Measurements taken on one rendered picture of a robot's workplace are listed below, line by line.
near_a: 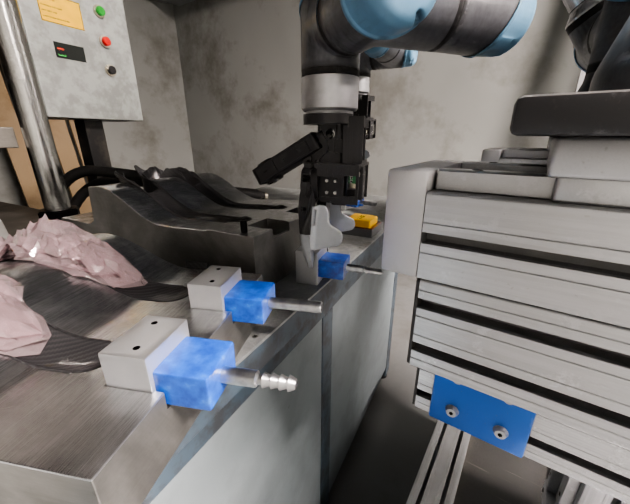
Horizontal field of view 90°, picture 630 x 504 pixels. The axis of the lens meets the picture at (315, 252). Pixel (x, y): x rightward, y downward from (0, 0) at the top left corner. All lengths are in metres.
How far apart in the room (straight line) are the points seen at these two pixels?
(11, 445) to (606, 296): 0.37
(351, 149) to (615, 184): 0.28
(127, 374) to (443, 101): 2.53
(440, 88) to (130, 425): 2.57
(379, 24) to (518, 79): 2.24
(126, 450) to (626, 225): 0.32
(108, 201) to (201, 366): 0.48
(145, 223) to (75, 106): 0.73
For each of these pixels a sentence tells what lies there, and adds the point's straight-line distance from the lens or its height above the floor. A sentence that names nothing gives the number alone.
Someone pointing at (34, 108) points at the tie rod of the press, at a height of 1.08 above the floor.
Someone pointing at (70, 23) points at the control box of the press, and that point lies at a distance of 1.34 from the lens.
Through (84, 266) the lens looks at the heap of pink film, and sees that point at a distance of 0.42.
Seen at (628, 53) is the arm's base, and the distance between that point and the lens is 0.29.
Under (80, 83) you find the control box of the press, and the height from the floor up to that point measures 1.17.
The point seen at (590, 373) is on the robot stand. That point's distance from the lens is 0.30.
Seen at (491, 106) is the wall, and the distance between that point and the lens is 2.56.
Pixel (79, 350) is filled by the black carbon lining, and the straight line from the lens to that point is 0.34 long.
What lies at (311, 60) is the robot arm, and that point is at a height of 1.10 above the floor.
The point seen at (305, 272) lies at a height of 0.82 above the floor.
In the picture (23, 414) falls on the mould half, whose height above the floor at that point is 0.85.
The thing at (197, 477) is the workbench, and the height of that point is 0.64.
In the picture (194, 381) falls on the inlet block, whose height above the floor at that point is 0.87.
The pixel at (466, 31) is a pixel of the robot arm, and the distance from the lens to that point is 0.42.
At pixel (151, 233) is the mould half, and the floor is 0.87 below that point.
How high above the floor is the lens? 1.02
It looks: 20 degrees down
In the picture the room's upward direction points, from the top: straight up
